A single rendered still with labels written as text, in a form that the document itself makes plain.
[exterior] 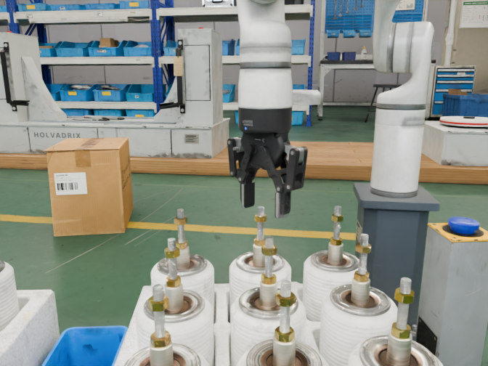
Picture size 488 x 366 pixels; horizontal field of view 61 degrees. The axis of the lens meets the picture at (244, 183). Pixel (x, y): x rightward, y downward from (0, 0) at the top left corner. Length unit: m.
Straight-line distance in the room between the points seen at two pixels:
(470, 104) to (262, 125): 4.42
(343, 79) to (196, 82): 6.43
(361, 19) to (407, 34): 5.52
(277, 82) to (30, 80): 2.57
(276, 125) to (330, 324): 0.26
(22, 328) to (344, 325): 0.45
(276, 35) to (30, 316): 0.54
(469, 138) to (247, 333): 2.09
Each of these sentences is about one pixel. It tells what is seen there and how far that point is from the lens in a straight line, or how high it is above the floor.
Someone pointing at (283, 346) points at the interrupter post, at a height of 0.28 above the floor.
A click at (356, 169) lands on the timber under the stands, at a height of 0.06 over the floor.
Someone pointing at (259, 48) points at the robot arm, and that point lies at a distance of 0.56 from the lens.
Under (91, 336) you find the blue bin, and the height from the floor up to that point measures 0.10.
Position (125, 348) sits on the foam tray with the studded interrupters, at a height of 0.18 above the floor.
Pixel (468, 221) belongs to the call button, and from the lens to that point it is 0.68.
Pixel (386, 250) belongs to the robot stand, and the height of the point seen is 0.20.
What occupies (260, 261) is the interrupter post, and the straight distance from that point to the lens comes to 0.65.
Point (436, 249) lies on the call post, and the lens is 0.68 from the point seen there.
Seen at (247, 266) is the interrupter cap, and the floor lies 0.25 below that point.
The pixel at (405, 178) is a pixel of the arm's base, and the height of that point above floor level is 0.34.
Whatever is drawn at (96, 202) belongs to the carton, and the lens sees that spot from 1.52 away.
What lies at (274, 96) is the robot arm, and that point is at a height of 0.50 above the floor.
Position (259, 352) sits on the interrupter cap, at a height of 0.25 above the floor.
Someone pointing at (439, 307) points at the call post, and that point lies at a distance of 0.69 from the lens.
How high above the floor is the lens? 0.53
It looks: 14 degrees down
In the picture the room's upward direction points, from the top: straight up
